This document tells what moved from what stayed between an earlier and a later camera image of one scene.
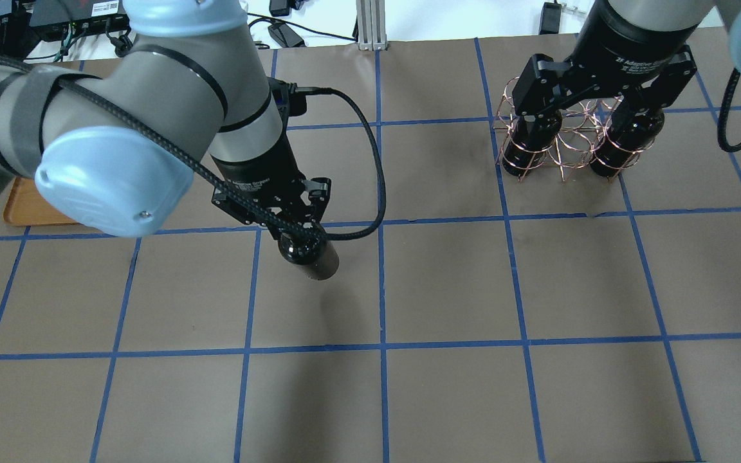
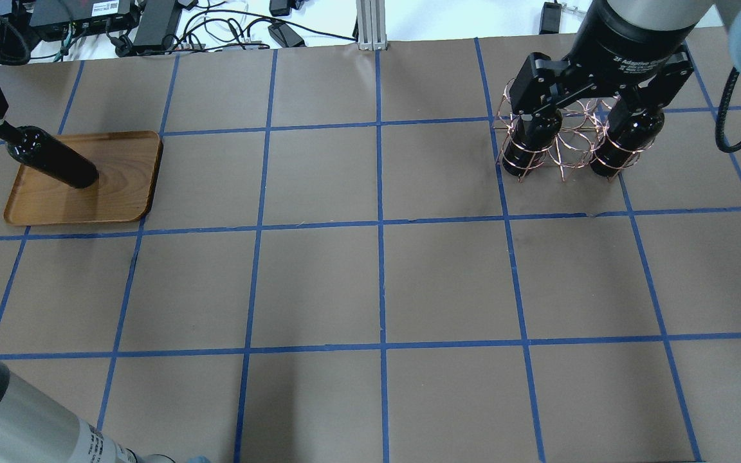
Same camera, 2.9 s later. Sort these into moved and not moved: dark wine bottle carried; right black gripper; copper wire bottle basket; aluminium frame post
Moved: dark wine bottle carried
Not moved: aluminium frame post; right black gripper; copper wire bottle basket
